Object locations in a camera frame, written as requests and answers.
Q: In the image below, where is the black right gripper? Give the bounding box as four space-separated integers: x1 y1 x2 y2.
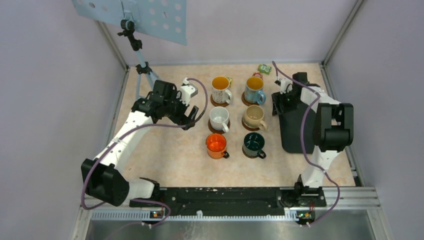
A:
271 89 301 117

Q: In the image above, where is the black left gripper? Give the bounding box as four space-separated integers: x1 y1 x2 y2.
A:
163 89 198 130

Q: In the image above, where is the black serving tray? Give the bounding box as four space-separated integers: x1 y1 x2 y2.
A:
279 102 316 154

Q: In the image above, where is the blue mug yellow inside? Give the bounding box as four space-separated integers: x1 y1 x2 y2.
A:
244 76 266 105

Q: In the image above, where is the beige ceramic mug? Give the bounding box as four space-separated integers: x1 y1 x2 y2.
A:
242 105 269 131

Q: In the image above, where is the brown ridged coaster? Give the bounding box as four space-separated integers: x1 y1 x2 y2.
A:
241 119 260 132
241 92 259 106
210 95 229 108
208 120 231 135

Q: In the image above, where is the brown ridged coaster front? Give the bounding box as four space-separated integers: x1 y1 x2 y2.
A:
241 119 260 132

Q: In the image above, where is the dark teal glass cup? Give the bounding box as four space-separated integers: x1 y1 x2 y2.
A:
242 132 267 159

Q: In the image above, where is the white ceramic mug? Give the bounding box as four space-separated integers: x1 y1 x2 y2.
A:
209 106 230 133

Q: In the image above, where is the patterned white mug yellow inside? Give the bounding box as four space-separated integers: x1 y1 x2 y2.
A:
211 76 234 105

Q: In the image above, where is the orange glass cup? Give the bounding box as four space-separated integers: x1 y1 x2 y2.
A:
205 133 230 159

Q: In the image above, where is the dark walnut wood coaster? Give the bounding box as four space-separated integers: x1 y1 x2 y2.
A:
242 148 259 159

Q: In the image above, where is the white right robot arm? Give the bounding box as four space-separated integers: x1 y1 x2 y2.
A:
271 72 354 206

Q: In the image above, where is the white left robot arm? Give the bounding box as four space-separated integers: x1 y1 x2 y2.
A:
80 78 200 210

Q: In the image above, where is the green owl toy block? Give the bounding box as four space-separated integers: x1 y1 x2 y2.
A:
257 64 272 75

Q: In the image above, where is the red owl toy block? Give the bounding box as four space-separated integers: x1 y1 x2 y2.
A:
252 72 263 79

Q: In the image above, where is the yellow owl toy block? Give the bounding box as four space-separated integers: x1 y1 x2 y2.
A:
227 77 233 87

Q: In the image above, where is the light blue perforated board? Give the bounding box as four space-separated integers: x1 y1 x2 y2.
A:
72 0 187 46

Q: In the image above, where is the light blue tripod stand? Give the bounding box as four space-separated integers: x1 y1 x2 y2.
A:
117 19 159 100

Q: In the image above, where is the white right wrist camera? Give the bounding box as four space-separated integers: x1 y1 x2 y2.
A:
275 77 293 94

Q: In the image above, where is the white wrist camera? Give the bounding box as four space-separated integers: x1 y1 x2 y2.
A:
275 77 293 94
180 77 198 107

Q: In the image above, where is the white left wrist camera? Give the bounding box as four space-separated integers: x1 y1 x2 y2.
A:
180 77 198 107

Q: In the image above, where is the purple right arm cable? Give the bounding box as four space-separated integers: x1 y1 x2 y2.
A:
271 60 341 226

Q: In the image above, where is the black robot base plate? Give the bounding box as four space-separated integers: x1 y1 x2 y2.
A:
150 187 327 217

